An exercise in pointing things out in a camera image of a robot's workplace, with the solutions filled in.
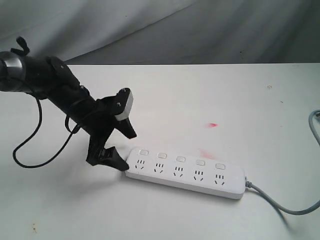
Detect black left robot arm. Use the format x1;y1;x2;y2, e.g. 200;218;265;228
0;36;137;172

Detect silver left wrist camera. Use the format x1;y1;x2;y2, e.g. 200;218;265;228
112;87;134;121

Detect white five-outlet power strip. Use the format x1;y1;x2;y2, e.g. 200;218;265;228
125;147;246;200

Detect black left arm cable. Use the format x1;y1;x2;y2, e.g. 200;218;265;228
12;97;81;169

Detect grey backdrop cloth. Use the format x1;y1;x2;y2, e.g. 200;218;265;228
0;0;320;65

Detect grey power cord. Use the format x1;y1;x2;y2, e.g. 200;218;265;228
244;109;320;216

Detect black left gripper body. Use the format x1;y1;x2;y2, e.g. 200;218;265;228
86;96;115;166

